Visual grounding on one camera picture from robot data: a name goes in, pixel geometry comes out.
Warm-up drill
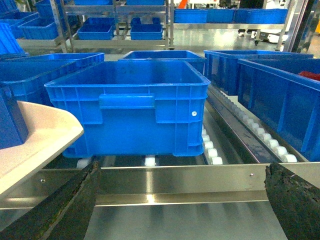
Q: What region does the blue crate right front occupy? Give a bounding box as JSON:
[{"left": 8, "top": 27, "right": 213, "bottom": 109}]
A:
[{"left": 238, "top": 58, "right": 320, "bottom": 162}]

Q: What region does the beige plastic dustpan tray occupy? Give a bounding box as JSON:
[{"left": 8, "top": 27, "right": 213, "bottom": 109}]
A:
[{"left": 0, "top": 101, "right": 84, "bottom": 198}]

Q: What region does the blue crate behind centre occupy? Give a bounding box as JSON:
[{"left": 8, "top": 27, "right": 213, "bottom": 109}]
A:
[{"left": 120, "top": 50, "right": 207, "bottom": 74}]

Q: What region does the blue crate centre front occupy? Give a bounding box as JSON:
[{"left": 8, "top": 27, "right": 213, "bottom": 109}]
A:
[{"left": 45, "top": 59, "right": 210, "bottom": 158}]

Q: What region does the blue crate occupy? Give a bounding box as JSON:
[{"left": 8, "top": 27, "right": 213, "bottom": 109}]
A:
[
  {"left": 203, "top": 49, "right": 314, "bottom": 96},
  {"left": 238, "top": 58, "right": 320, "bottom": 162},
  {"left": 120, "top": 50, "right": 207, "bottom": 74},
  {"left": 45, "top": 59, "right": 210, "bottom": 158},
  {"left": 0, "top": 52, "right": 105, "bottom": 108}
]

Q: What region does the blue plastic block part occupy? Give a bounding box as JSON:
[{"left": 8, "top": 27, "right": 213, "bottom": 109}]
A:
[{"left": 0, "top": 82, "right": 29, "bottom": 150}]

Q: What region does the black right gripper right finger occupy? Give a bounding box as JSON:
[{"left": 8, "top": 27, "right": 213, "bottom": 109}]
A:
[{"left": 264, "top": 162, "right": 320, "bottom": 240}]

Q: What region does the blue crate right rear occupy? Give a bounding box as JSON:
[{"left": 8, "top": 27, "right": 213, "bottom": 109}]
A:
[{"left": 203, "top": 49, "right": 314, "bottom": 96}]

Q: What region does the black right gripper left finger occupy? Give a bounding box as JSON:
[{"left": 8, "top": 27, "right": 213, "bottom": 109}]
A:
[{"left": 0, "top": 161, "right": 101, "bottom": 240}]

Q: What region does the blue crate left front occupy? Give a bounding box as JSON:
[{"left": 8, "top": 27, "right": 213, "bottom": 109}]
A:
[{"left": 0, "top": 52, "right": 105, "bottom": 108}]

